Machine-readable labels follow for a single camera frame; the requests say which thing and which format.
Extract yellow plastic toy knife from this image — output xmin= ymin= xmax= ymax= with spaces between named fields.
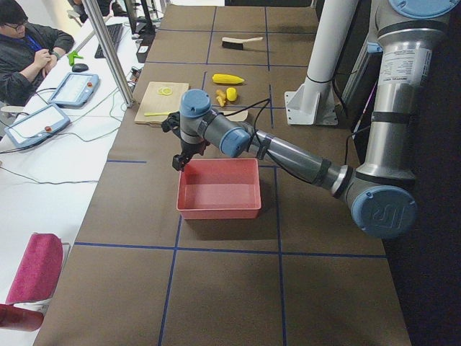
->
xmin=144 ymin=112 xmax=170 ymax=117

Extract wooden cutting board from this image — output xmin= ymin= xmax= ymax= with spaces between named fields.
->
xmin=134 ymin=81 xmax=189 ymax=125

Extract black keyboard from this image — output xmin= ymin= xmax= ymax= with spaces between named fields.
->
xmin=94 ymin=22 xmax=125 ymax=59

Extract tan toy ginger root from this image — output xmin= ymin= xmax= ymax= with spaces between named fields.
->
xmin=215 ymin=89 xmax=227 ymax=107

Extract seated person in dark jacket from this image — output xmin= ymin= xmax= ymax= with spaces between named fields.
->
xmin=1 ymin=0 xmax=74 ymax=106

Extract pink cushioned chair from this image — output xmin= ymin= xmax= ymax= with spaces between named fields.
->
xmin=0 ymin=232 xmax=65 ymax=332

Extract aluminium frame post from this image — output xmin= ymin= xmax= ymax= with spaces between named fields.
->
xmin=82 ymin=0 xmax=134 ymax=108

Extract yellow toy potato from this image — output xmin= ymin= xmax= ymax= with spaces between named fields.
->
xmin=225 ymin=87 xmax=238 ymax=102

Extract blue teach pendant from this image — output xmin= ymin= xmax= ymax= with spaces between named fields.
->
xmin=48 ymin=72 xmax=99 ymax=108
xmin=5 ymin=104 xmax=71 ymax=148

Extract red plastic bin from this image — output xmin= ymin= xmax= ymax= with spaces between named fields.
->
xmin=176 ymin=159 xmax=261 ymax=220

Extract white camera mounting pole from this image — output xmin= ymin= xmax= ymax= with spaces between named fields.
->
xmin=285 ymin=0 xmax=358 ymax=125

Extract yellow toy corn cob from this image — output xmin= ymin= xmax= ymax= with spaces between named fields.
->
xmin=212 ymin=74 xmax=245 ymax=85

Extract green plastic clamp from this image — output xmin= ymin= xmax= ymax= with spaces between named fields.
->
xmin=67 ymin=50 xmax=83 ymax=66

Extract black computer mouse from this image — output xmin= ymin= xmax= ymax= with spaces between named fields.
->
xmin=71 ymin=63 xmax=89 ymax=73

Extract far blue teach pendant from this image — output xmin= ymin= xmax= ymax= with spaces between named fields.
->
xmin=48 ymin=72 xmax=99 ymax=108

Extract beige plastic dustpan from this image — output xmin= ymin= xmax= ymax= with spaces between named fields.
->
xmin=223 ymin=110 xmax=248 ymax=122

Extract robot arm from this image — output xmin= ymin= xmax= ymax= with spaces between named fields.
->
xmin=161 ymin=1 xmax=459 ymax=239

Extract near blue teach pendant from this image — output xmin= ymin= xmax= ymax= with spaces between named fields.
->
xmin=5 ymin=104 xmax=71 ymax=148

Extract beige hand brush black bristles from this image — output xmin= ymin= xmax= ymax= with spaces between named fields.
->
xmin=221 ymin=37 xmax=263 ymax=50

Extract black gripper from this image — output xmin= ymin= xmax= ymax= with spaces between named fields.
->
xmin=161 ymin=112 xmax=210 ymax=171

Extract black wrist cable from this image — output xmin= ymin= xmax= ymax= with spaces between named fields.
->
xmin=215 ymin=97 xmax=274 ymax=159

